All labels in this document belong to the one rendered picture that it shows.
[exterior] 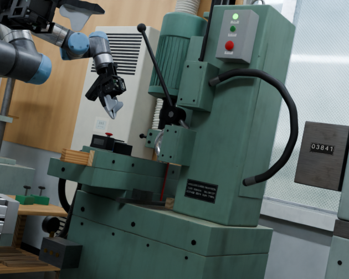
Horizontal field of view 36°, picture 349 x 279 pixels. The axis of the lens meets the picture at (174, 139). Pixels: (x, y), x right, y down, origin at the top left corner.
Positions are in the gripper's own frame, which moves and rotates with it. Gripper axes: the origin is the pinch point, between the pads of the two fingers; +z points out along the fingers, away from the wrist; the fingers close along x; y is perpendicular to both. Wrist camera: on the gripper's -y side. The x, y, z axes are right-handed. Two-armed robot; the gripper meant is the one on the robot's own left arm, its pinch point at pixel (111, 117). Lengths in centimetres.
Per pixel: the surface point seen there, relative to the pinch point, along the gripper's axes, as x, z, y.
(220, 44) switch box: -6, -1, 54
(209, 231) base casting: -12, 55, 35
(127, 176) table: -10.9, 28.4, 9.5
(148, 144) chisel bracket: 6.9, 13.9, 8.7
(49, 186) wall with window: 141, -48, -187
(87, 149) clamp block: -4.3, 9.5, -11.4
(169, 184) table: 14.4, 29.4, 8.6
